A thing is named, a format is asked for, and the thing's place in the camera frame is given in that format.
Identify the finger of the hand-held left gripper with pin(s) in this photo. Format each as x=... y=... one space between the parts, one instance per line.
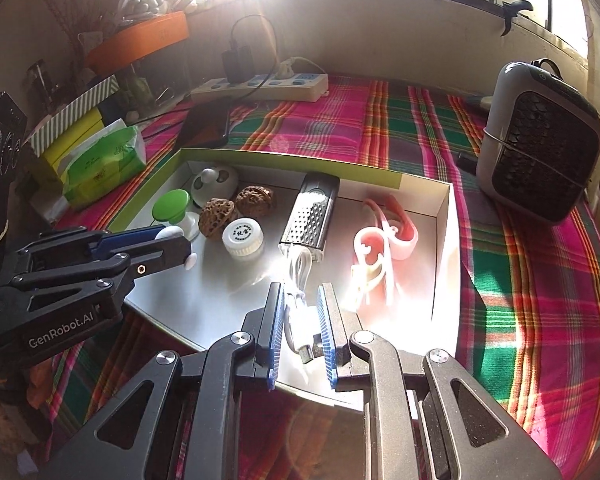
x=127 y=241
x=157 y=256

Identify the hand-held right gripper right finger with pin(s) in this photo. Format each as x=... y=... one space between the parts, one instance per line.
x=327 y=335

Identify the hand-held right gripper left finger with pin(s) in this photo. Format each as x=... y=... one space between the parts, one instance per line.
x=276 y=335

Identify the green top white massager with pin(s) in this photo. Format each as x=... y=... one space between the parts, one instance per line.
x=171 y=206

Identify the brown walnut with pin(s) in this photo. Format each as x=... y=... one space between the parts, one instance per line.
x=217 y=217
x=255 y=202

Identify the small white jar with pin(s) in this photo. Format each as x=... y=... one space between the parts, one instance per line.
x=242 y=237

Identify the pink white folding clip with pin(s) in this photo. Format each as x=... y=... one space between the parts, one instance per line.
x=372 y=260

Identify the grey white panda massager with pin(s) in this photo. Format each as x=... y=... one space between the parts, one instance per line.
x=212 y=185

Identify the green white cardboard box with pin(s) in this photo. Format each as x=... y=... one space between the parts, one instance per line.
x=420 y=260

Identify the black bike light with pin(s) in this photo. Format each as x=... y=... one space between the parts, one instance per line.
x=310 y=215

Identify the green tissue pack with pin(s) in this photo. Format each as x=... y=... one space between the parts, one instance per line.
x=105 y=165

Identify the yellow cardboard box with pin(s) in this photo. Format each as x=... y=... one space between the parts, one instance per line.
x=60 y=152

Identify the black smartphone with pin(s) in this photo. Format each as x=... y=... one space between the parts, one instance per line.
x=202 y=127

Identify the grey striped box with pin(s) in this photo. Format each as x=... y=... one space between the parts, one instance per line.
x=75 y=112

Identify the dark patterned object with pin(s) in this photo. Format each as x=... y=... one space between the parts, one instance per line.
x=0 y=170

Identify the plaid tablecloth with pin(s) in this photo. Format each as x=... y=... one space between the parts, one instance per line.
x=520 y=285

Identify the orange tray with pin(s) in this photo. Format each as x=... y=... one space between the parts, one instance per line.
x=140 y=40

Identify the black charger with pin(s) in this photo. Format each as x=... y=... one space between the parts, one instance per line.
x=237 y=65

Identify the white power strip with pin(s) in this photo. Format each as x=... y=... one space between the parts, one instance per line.
x=280 y=89

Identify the small black adapter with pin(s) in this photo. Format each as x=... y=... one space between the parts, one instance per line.
x=466 y=161

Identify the dried flower branches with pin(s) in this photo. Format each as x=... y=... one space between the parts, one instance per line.
x=70 y=25

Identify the white plug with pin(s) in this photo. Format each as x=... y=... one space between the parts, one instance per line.
x=287 y=66

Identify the small white black heater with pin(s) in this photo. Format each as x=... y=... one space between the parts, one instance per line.
x=540 y=145

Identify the black window hook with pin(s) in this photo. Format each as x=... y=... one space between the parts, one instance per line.
x=512 y=10

